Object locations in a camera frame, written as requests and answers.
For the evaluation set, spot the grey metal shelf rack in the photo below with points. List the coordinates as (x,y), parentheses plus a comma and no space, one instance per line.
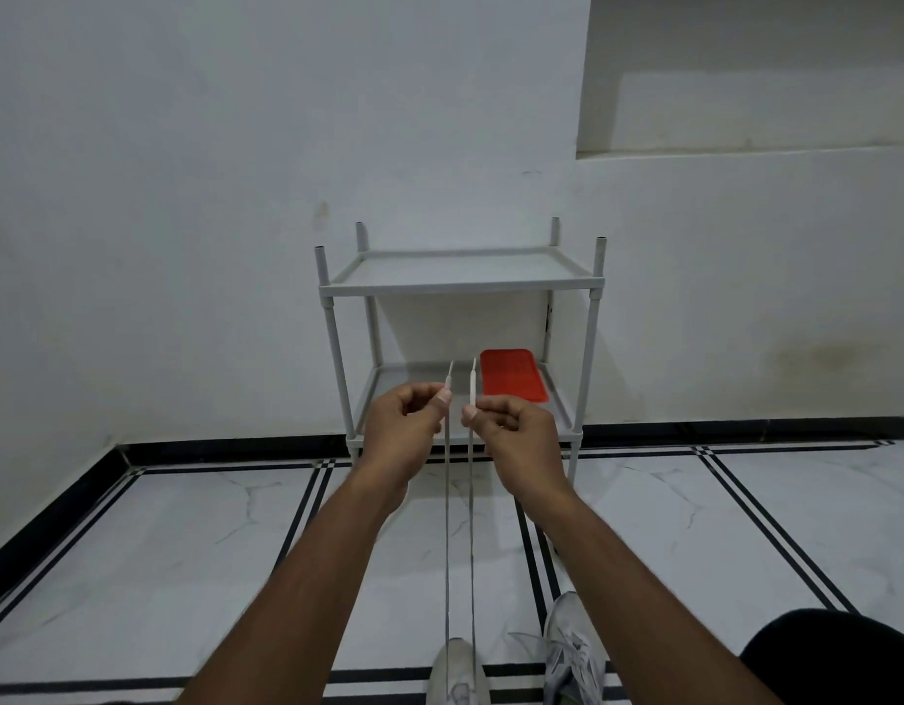
(459,286)

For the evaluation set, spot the person's left hand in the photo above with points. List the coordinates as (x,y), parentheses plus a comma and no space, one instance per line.
(400,440)

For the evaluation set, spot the white wall ledge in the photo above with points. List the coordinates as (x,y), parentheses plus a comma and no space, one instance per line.
(753,65)

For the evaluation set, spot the person's right forearm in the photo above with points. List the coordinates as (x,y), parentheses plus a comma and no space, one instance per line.
(643,616)

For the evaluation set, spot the black shorts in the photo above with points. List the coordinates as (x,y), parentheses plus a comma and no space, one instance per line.
(834,660)

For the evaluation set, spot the person's left forearm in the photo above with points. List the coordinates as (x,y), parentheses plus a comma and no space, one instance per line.
(290,602)

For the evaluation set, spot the white grey sneaker shoe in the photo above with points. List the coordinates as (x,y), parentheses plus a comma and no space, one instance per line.
(573,653)
(458,675)

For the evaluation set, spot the clear container with red lid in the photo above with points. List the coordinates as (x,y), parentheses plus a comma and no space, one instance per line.
(514,374)

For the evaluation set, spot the person's right hand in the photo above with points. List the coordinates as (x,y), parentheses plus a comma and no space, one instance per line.
(522,447)

